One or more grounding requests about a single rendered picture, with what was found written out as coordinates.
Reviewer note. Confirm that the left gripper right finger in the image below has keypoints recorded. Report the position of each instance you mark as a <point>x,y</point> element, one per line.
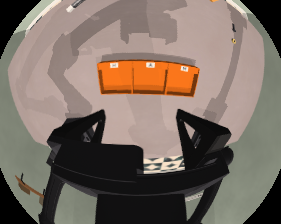
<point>213,137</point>

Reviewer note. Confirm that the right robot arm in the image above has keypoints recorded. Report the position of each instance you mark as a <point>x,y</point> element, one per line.
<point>210,192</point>

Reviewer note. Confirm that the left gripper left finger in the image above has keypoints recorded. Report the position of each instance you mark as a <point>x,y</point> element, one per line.
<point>75,129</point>

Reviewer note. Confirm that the orange rack of bins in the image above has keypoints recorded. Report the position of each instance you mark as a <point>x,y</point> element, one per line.
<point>135,77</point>

